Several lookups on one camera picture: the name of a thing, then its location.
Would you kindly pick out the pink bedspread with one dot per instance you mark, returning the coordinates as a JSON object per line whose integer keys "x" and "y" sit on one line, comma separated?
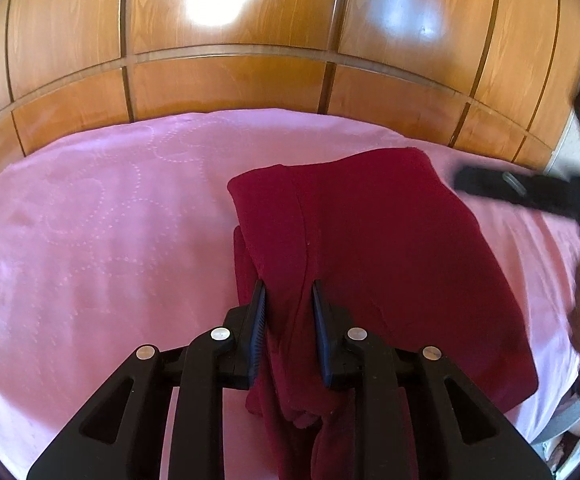
{"x": 95, "y": 260}

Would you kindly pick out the wooden panelled headboard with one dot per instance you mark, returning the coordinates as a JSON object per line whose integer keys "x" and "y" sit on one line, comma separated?
{"x": 220, "y": 85}

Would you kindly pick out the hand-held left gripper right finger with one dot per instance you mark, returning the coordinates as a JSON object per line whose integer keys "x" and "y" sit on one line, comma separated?
{"x": 321, "y": 335}

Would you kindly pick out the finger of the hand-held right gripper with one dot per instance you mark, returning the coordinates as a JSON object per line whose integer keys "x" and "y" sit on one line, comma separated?
{"x": 490, "y": 183}

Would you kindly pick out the dark red embroidered sweater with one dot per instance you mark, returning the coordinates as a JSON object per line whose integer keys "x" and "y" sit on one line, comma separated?
{"x": 370, "y": 240}

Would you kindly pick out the grey object beside bed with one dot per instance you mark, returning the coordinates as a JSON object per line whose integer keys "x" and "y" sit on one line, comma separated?
{"x": 565, "y": 422}

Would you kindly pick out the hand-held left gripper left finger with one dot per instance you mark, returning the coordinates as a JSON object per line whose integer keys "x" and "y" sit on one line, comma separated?
{"x": 258, "y": 332}

